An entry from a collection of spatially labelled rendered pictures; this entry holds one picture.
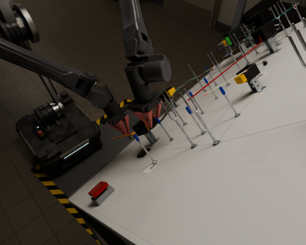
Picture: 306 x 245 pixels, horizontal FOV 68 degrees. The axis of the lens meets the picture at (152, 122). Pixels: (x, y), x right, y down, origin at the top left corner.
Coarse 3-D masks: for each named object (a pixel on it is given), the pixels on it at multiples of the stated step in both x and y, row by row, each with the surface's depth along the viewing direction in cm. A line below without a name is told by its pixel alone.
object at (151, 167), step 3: (156, 162) 62; (159, 162) 60; (150, 165) 63; (153, 165) 61; (156, 165) 60; (147, 168) 62; (150, 168) 61; (153, 168) 59; (144, 171) 61; (147, 171) 60; (150, 171) 59
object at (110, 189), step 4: (108, 188) 62; (112, 188) 62; (104, 192) 61; (108, 192) 62; (100, 196) 61; (104, 196) 61; (92, 200) 64; (96, 200) 60; (100, 200) 60; (104, 200) 61; (100, 204) 60
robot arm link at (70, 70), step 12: (0, 48) 61; (12, 48) 62; (12, 60) 63; (24, 60) 65; (36, 60) 66; (48, 60) 70; (36, 72) 68; (48, 72) 69; (60, 72) 71; (72, 72) 73; (72, 84) 75; (84, 84) 77
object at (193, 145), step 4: (168, 104) 54; (164, 108) 53; (176, 116) 54; (176, 120) 54; (180, 128) 54; (184, 132) 55; (188, 136) 55; (192, 144) 55; (196, 144) 56; (192, 148) 55
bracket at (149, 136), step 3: (150, 132) 78; (144, 135) 78; (147, 135) 77; (150, 135) 79; (153, 135) 78; (147, 138) 78; (150, 138) 77; (153, 138) 79; (159, 138) 79; (150, 141) 78; (153, 141) 78; (156, 141) 78; (150, 144) 79; (153, 144) 77
